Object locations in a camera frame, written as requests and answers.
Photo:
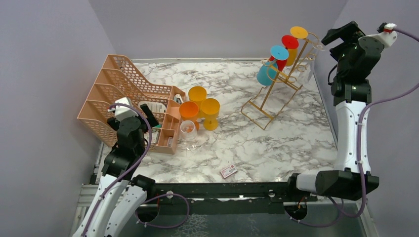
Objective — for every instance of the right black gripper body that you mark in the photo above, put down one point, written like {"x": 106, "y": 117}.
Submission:
{"x": 350, "y": 35}

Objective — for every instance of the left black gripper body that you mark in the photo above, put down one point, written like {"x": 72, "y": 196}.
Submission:
{"x": 152, "y": 121}

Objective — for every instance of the clear wine glass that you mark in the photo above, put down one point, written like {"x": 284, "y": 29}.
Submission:
{"x": 317, "y": 48}
{"x": 188, "y": 134}

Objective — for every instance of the orange plastic wine glass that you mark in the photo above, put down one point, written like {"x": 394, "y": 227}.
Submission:
{"x": 189, "y": 110}

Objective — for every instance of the yellow plastic wine glass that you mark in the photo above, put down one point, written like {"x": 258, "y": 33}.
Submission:
{"x": 197, "y": 94}

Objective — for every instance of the red white staples box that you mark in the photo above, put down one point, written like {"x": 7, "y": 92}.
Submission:
{"x": 228, "y": 171}

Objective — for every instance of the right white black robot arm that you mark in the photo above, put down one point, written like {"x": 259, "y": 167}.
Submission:
{"x": 356, "y": 56}

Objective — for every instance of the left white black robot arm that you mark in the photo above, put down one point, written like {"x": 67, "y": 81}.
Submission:
{"x": 119, "y": 193}

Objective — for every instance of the yellow wine glass top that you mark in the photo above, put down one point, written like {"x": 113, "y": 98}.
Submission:
{"x": 291, "y": 42}

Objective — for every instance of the red plastic wine glass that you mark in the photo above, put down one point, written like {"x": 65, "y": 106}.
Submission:
{"x": 285, "y": 55}

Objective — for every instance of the blue plastic wine glass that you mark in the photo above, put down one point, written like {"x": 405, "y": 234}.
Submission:
{"x": 266, "y": 73}

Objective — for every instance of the white packaged item card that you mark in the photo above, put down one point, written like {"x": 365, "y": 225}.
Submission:
{"x": 155, "y": 107}

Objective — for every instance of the white blue stapler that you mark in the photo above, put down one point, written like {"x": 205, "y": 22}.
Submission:
{"x": 178, "y": 99}

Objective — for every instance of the peach plastic file organizer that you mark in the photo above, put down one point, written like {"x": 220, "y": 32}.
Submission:
{"x": 118, "y": 91}

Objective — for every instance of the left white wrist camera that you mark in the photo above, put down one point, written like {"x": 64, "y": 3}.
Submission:
{"x": 122, "y": 112}

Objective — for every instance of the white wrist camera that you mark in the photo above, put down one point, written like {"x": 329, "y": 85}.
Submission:
{"x": 386, "y": 34}
{"x": 122, "y": 112}

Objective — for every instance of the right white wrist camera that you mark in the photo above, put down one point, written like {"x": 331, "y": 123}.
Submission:
{"x": 386, "y": 34}

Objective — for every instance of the gold wire wine glass rack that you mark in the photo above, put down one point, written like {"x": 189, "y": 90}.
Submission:
{"x": 270, "y": 101}

